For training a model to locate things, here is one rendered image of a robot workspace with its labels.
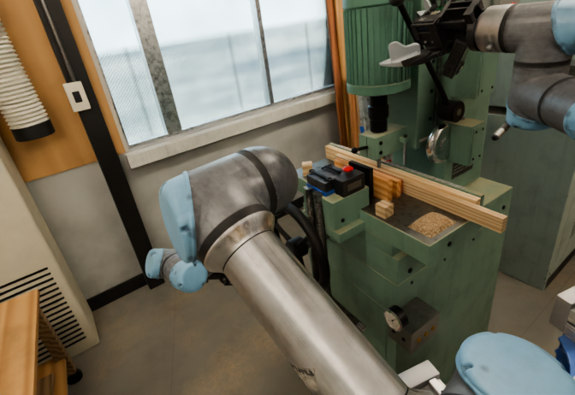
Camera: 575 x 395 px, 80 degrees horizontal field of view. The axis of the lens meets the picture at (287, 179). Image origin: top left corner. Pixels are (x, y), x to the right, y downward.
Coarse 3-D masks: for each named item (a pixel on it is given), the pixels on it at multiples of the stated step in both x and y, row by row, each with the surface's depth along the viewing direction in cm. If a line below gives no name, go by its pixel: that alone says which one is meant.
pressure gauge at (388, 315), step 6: (390, 306) 92; (396, 306) 91; (384, 312) 92; (390, 312) 90; (396, 312) 89; (402, 312) 89; (384, 318) 93; (390, 318) 91; (396, 318) 89; (402, 318) 88; (390, 324) 92; (396, 324) 90; (402, 324) 88; (396, 330) 90
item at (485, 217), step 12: (336, 156) 124; (408, 180) 100; (408, 192) 100; (420, 192) 96; (432, 192) 93; (444, 192) 92; (432, 204) 94; (444, 204) 90; (456, 204) 87; (468, 204) 85; (468, 216) 86; (480, 216) 83; (492, 216) 80; (504, 216) 79; (492, 228) 81; (504, 228) 80
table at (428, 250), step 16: (304, 176) 121; (368, 208) 97; (400, 208) 95; (416, 208) 94; (432, 208) 93; (352, 224) 96; (368, 224) 96; (384, 224) 90; (400, 224) 88; (464, 224) 85; (336, 240) 95; (384, 240) 92; (400, 240) 86; (416, 240) 82; (432, 240) 81; (448, 240) 83; (464, 240) 87; (416, 256) 84; (432, 256) 81
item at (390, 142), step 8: (392, 128) 104; (400, 128) 103; (360, 136) 103; (368, 136) 101; (376, 136) 100; (384, 136) 100; (392, 136) 102; (400, 136) 104; (360, 144) 105; (368, 144) 102; (376, 144) 99; (384, 144) 101; (392, 144) 103; (400, 144) 105; (360, 152) 106; (368, 152) 103; (376, 152) 100; (384, 152) 102; (392, 152) 104
